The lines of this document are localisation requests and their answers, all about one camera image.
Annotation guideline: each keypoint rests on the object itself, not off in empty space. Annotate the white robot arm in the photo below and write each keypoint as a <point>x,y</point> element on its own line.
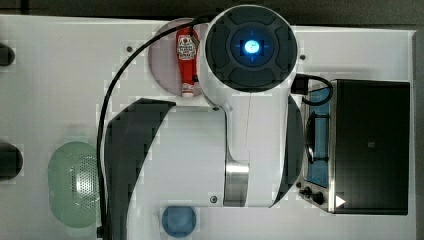
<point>171,164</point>

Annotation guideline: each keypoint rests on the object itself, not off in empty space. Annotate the red ketchup bottle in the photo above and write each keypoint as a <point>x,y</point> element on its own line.
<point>186,52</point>

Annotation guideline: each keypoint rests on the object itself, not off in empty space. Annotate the grey round plate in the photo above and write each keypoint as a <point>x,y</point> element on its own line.
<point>163,62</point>

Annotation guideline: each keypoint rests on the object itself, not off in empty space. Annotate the blue cup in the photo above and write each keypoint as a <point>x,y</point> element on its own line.
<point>179,221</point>

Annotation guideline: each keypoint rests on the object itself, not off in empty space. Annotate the black toaster oven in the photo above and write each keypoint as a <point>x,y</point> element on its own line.
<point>358,148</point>

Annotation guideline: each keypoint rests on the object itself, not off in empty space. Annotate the black cylinder lower left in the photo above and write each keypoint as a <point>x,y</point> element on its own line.
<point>11,161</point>

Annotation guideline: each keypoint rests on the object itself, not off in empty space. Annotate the black cylinder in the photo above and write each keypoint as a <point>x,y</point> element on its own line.
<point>7,55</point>
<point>11,161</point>

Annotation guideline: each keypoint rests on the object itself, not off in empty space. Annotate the black cylinder upper left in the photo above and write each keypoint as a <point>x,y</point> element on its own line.
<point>7,55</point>

